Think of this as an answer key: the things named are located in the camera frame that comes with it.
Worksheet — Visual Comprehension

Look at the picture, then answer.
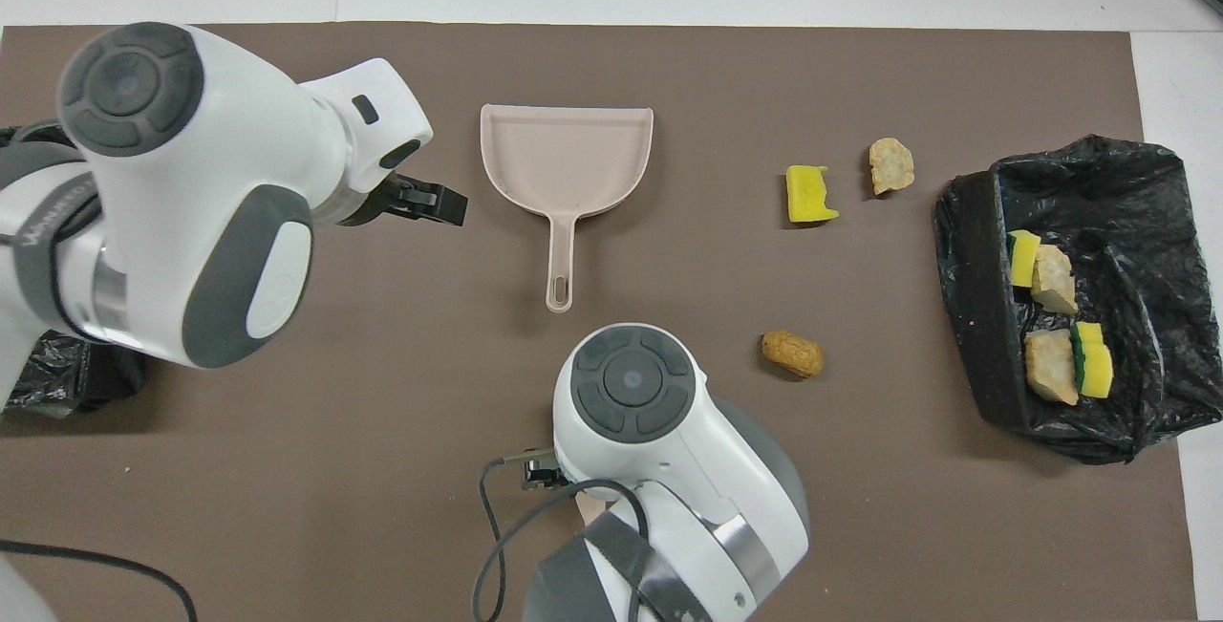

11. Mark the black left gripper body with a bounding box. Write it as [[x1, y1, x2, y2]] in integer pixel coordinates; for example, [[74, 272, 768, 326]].
[[338, 172, 408, 227]]

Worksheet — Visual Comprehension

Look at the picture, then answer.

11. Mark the beige plastic dustpan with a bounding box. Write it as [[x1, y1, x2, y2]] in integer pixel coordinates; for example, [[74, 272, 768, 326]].
[[480, 104, 655, 314]]

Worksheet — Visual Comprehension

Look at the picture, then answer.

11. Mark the brown bread roll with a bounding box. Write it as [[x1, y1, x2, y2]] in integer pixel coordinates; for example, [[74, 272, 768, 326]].
[[762, 330, 826, 378]]

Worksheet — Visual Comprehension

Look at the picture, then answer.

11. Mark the large yellow sponge piece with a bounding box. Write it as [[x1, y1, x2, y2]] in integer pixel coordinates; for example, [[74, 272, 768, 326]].
[[785, 164, 841, 224]]

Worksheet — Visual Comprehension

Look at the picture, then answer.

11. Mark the pale bread piece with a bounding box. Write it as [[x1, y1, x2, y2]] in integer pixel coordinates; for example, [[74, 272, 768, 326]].
[[868, 137, 915, 196]]

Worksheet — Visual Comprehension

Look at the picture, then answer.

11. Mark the striped croissant piece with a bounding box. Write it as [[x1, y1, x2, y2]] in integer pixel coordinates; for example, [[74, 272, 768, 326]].
[[1024, 330, 1081, 407]]

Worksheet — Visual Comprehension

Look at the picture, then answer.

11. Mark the small yellow sponge piece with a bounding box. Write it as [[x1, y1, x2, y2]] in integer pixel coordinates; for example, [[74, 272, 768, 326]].
[[1008, 229, 1042, 290]]

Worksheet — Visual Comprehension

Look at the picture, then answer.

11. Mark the torn pale bread chunk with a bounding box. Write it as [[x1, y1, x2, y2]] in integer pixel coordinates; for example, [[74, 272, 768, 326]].
[[1031, 244, 1080, 316]]

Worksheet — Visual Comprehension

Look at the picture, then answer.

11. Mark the green yellow sponge piece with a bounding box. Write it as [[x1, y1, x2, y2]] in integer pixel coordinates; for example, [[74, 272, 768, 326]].
[[1070, 320, 1116, 400]]

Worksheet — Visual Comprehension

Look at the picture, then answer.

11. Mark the black bag over pink bin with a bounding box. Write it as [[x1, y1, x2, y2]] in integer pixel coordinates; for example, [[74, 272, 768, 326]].
[[0, 123, 146, 419]]

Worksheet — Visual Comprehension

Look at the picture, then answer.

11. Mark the black bag lined bin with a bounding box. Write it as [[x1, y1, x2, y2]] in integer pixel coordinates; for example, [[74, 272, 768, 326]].
[[932, 135, 1223, 465]]

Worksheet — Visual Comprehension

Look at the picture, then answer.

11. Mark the brown table mat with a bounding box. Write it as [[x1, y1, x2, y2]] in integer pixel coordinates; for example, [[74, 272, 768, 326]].
[[0, 22, 1200, 622]]

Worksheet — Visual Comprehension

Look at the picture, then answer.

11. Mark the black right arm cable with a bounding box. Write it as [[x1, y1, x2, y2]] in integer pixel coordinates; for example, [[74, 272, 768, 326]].
[[472, 455, 653, 622]]

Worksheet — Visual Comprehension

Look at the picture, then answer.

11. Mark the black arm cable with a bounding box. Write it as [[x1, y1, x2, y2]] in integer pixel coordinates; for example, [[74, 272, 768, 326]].
[[0, 540, 199, 622], [472, 455, 653, 622]]

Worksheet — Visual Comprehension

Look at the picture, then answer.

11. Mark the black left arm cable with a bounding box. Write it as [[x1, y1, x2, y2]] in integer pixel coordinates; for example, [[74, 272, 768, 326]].
[[0, 540, 199, 622]]

